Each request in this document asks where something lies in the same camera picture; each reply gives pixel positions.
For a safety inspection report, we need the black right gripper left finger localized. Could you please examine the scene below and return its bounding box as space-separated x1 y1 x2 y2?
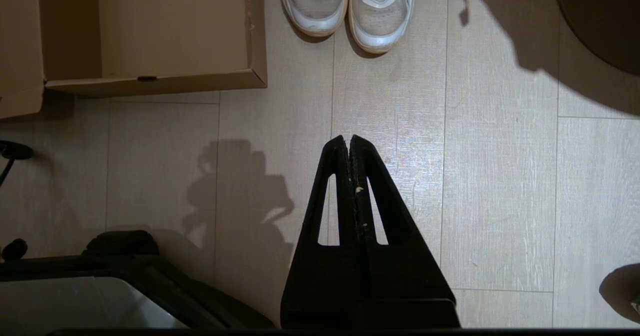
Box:
280 135 366 329

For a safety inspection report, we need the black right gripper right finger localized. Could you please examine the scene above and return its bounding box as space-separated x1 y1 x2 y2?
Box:
349 135 461 329

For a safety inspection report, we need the white sneaker with yellow tag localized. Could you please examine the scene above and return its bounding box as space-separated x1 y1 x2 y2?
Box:
348 0 415 55

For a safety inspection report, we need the white lace-up sneaker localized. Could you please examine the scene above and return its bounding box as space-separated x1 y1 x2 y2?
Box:
279 0 349 38

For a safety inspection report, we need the brown cardboard shoe box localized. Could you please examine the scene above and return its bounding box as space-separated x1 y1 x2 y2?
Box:
0 0 268 119

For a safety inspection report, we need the black robot base with panel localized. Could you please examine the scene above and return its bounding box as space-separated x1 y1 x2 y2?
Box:
0 253 276 336

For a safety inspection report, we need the dark brown rounded object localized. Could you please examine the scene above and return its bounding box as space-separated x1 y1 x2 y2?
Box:
599 263 640 324

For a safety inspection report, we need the dark brown round base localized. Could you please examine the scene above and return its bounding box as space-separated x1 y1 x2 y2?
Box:
552 0 640 76

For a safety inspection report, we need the black coiled floor cable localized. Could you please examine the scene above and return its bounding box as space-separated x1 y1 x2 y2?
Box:
0 141 35 263

